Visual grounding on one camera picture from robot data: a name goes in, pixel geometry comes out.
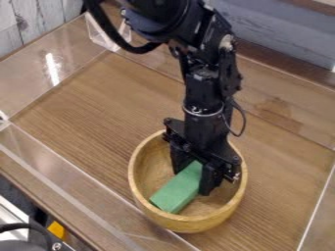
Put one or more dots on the brown wooden bowl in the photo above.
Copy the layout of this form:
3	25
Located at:
149	173

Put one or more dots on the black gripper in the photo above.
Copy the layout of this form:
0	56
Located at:
199	139

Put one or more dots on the green rectangular block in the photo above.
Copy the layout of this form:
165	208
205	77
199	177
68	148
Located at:
179	191

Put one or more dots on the clear acrylic corner bracket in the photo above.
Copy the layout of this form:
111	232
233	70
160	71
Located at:
99	37

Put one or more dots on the clear acrylic front wall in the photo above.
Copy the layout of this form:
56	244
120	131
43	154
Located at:
95	213

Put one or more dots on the yellow and black device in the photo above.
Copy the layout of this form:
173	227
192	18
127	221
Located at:
64	241

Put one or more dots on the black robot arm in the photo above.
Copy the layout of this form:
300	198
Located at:
199	36

